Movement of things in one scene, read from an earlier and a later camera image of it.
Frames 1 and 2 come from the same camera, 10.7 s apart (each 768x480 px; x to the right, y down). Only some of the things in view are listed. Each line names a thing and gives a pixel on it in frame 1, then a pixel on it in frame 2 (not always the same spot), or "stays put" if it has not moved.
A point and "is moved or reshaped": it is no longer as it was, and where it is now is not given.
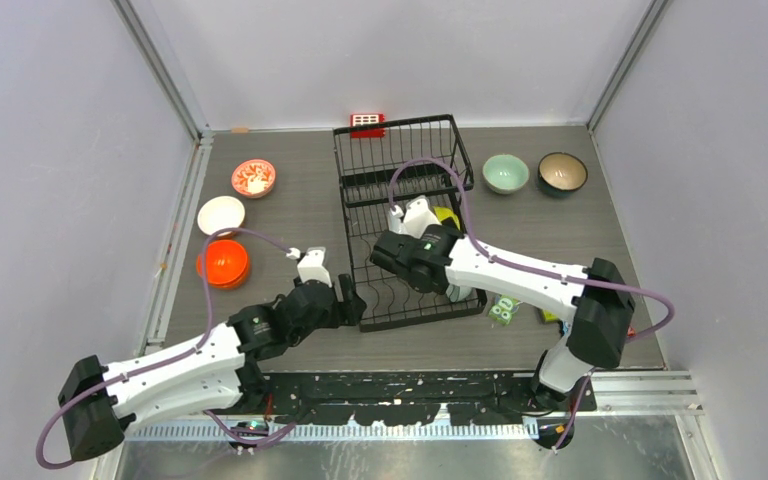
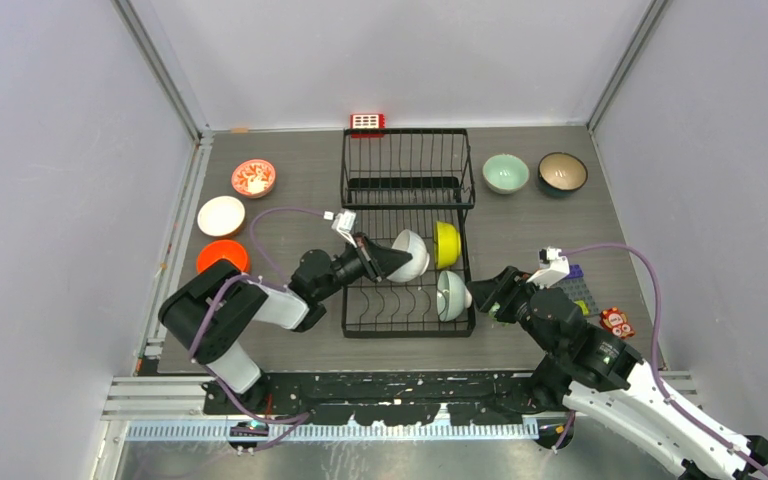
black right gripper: x=419 y=236 → x=487 y=291
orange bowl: x=227 y=264 stays put
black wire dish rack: x=384 y=163 is moved or reshaped
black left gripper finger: x=353 y=306 → x=386 y=260
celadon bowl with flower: x=505 y=173 stays put
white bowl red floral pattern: x=253 y=178 stays put
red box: x=365 y=119 stays put
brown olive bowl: x=561 y=175 stays put
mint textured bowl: x=457 y=293 is moved or reshaped
